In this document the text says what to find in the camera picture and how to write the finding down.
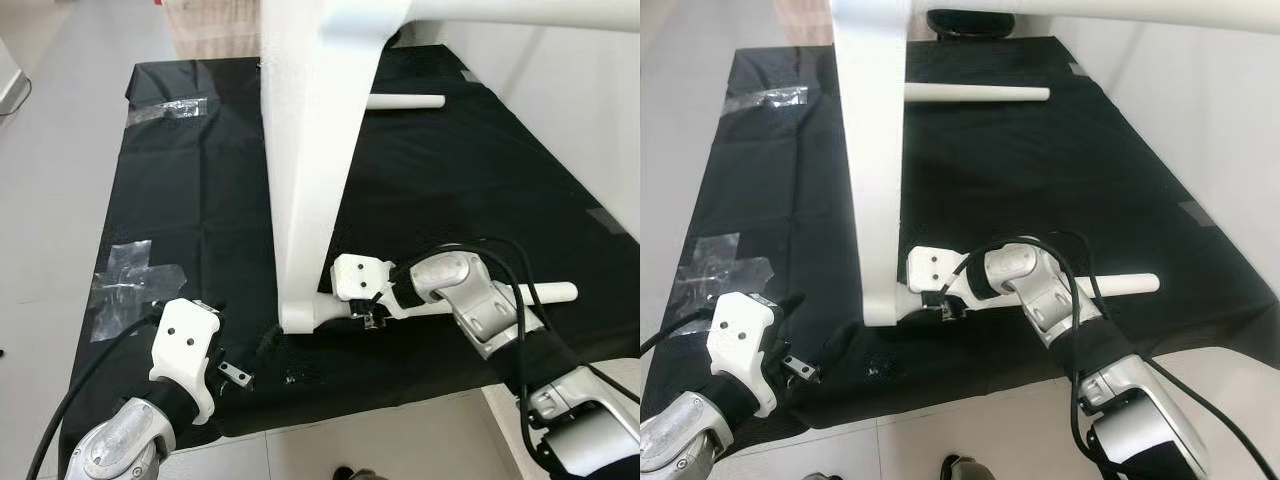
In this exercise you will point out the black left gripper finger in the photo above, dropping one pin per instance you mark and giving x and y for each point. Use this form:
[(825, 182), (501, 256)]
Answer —
[(838, 345), (273, 340), (787, 305)]

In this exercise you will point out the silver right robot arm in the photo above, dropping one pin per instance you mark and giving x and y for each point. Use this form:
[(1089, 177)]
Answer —
[(475, 295), (1040, 285)]

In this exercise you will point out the crumpled clear tape patch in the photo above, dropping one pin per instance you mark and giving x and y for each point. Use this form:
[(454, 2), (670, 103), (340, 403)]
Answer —
[(135, 285), (725, 275)]

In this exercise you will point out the grey robot left foot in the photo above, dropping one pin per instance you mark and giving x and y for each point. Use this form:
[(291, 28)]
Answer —
[(822, 476)]

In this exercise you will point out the grey robot foot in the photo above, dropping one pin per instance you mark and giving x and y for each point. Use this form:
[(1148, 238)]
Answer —
[(965, 470), (360, 473), (822, 476)]

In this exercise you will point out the grey robot right foot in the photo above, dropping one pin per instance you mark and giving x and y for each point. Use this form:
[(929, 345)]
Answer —
[(965, 470), (360, 473)]

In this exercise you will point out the black table cloth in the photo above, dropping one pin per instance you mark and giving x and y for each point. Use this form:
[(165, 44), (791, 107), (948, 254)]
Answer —
[(450, 170), (1050, 170)]

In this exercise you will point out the beige cloth covered bench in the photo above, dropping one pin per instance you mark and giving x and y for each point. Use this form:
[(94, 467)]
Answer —
[(805, 20), (215, 25)]

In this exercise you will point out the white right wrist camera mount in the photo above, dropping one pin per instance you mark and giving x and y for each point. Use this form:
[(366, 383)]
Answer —
[(935, 268), (360, 275)]

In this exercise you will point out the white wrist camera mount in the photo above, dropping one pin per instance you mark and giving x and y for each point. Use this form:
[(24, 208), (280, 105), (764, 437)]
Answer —
[(185, 345), (935, 268), (742, 340), (360, 275)]

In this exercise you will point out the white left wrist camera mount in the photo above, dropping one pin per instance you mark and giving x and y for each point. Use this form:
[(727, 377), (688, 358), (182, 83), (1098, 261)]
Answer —
[(185, 345), (742, 340)]

